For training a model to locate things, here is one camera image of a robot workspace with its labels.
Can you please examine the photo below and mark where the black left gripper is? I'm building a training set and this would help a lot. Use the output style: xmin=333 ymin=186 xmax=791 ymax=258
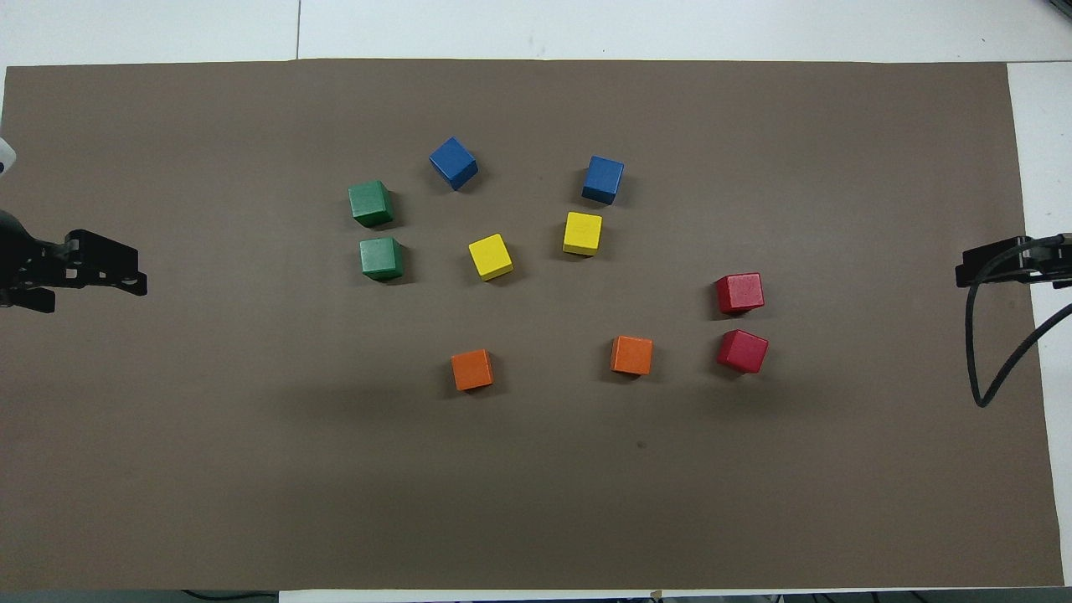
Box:
xmin=0 ymin=209 xmax=148 ymax=315

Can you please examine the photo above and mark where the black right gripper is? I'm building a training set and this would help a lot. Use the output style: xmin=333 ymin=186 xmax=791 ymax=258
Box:
xmin=956 ymin=234 xmax=1072 ymax=290

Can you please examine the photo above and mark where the red wooden cube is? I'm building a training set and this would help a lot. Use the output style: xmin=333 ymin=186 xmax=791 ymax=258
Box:
xmin=715 ymin=273 xmax=765 ymax=316
xmin=716 ymin=329 xmax=770 ymax=374

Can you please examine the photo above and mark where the green wooden cube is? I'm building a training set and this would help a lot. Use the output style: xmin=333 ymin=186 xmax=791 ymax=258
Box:
xmin=348 ymin=180 xmax=394 ymax=229
xmin=359 ymin=237 xmax=405 ymax=281

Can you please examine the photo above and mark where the blue wooden cube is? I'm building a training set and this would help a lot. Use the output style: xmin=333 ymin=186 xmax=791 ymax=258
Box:
xmin=582 ymin=155 xmax=625 ymax=206
xmin=429 ymin=137 xmax=479 ymax=191

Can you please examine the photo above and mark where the orange wooden cube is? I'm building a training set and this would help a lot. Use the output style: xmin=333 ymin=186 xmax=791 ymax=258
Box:
xmin=451 ymin=349 xmax=494 ymax=392
xmin=611 ymin=335 xmax=654 ymax=377

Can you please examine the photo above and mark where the yellow wooden cube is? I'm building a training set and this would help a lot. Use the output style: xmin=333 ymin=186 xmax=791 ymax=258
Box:
xmin=563 ymin=212 xmax=603 ymax=257
xmin=468 ymin=234 xmax=514 ymax=281

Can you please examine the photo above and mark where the brown paper table mat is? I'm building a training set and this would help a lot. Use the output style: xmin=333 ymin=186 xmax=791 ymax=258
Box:
xmin=0 ymin=59 xmax=1064 ymax=591

